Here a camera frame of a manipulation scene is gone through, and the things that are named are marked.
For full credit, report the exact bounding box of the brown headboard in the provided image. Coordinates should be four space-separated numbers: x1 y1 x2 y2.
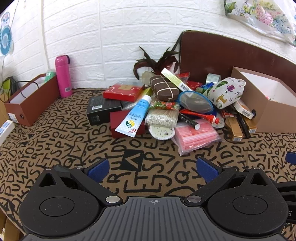
179 30 296 81

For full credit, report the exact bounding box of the brown box with white string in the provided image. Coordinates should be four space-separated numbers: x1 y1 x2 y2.
149 75 180 101

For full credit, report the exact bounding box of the white and blue toothpaste tube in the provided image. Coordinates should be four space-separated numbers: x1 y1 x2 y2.
115 95 152 138

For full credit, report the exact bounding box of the clear tape roll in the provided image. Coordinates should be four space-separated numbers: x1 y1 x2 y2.
205 73 221 85

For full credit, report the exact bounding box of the blue paper wall decoration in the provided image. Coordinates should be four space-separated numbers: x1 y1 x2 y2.
0 11 14 56

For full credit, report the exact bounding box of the bag of cotton swabs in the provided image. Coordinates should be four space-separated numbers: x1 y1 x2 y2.
144 108 181 128

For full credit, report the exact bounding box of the pink-brown cardboard box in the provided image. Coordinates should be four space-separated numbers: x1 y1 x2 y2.
231 66 296 133

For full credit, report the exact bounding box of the red tube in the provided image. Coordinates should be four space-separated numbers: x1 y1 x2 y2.
179 109 220 124

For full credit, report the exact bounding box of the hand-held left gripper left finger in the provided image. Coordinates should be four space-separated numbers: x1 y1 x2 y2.
38 159 123 207

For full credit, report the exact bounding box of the green and blue packet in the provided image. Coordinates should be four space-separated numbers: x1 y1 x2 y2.
195 83 214 94

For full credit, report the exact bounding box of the floral cloth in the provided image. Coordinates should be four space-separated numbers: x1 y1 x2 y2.
223 0 296 47

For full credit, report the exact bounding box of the translucent white container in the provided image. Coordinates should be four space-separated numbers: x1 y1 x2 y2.
141 71 154 87

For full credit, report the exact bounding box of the pink thermos bottle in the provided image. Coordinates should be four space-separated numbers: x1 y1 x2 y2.
55 55 73 98

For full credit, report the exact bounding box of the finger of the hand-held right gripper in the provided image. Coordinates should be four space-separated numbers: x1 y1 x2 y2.
285 152 296 165
275 181 296 202

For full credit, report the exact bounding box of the white box with blue stripes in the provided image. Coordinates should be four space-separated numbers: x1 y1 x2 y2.
0 120 14 144

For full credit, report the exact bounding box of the white and orange box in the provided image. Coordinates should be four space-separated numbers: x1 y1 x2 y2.
232 98 253 120

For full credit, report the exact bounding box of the black marker with white cap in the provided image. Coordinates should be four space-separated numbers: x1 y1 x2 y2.
178 115 200 130

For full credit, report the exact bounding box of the dark red box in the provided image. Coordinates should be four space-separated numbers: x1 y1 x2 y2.
110 110 146 139

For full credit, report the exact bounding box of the dark red artificial plant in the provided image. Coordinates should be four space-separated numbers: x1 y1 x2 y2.
133 43 182 80

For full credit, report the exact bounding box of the black box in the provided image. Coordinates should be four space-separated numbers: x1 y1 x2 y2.
86 96 124 126

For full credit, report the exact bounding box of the printed drawstring pouch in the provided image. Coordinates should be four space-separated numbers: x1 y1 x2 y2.
207 77 246 109

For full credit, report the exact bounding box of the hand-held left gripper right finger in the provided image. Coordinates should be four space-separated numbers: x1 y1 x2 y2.
184 156 277 207

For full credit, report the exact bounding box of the yellow-green box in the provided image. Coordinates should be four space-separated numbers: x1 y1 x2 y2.
161 68 193 92

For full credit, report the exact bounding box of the red snack packet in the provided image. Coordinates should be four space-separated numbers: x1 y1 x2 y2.
178 72 201 88

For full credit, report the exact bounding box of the colourful candy packet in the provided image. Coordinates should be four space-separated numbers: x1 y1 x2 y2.
149 101 181 110

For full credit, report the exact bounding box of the white floral insole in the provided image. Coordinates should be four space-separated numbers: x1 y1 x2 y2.
211 113 226 129
147 124 177 141

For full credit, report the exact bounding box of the blue-rimmed mesh pouch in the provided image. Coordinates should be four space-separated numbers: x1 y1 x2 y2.
178 91 214 114

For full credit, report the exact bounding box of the black cable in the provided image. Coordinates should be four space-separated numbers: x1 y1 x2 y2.
0 77 40 103

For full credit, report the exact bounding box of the bag of pink straws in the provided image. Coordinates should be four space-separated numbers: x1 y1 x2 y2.
172 118 222 156

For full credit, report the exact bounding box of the gold box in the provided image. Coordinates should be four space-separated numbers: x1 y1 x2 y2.
224 116 244 142
243 115 258 133

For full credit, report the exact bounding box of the brown open storage box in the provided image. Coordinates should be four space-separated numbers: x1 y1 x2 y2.
4 73 61 127

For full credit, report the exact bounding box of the red box with puzzle pattern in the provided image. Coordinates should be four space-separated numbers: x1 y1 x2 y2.
103 84 146 102

